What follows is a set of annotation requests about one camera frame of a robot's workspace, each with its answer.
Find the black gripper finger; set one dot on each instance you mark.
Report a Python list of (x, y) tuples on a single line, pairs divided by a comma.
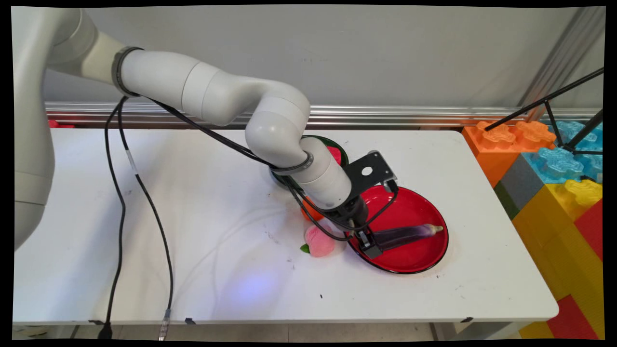
[(371, 245)]

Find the red toy fruit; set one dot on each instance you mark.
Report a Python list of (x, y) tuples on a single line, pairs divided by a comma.
[(335, 155)]

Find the pink toy peach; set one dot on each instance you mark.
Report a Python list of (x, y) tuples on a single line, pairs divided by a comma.
[(318, 243)]

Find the dark green plate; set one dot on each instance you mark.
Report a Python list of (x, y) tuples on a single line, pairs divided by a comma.
[(328, 141)]

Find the orange toy fruit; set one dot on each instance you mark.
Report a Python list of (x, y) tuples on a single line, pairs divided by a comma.
[(311, 213)]

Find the red giant building block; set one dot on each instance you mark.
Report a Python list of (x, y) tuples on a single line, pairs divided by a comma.
[(571, 320), (592, 226)]

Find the black tripod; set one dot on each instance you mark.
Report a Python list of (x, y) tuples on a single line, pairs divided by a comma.
[(584, 131)]

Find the aluminium rail along wall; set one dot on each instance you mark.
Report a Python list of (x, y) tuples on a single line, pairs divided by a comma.
[(409, 115)]

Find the blue giant building block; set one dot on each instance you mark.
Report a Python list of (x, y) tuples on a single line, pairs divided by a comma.
[(554, 166)]

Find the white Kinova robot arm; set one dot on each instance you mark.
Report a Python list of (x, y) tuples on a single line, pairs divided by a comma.
[(217, 91)]

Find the grey giant building block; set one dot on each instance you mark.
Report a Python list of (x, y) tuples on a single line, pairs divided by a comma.
[(523, 185)]

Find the yellow giant building block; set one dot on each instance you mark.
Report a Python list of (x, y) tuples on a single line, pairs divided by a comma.
[(554, 231)]

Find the purple toy eggplant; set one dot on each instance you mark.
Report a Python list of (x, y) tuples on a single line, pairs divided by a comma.
[(409, 234)]

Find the red plate with black rim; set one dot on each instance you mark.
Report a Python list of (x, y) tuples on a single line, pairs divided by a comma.
[(414, 255)]

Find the orange giant building block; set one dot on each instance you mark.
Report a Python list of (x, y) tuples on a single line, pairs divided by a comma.
[(491, 164)]

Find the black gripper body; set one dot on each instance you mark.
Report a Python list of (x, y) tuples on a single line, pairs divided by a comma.
[(354, 214)]

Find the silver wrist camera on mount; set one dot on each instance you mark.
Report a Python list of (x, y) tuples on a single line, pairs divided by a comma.
[(379, 165)]

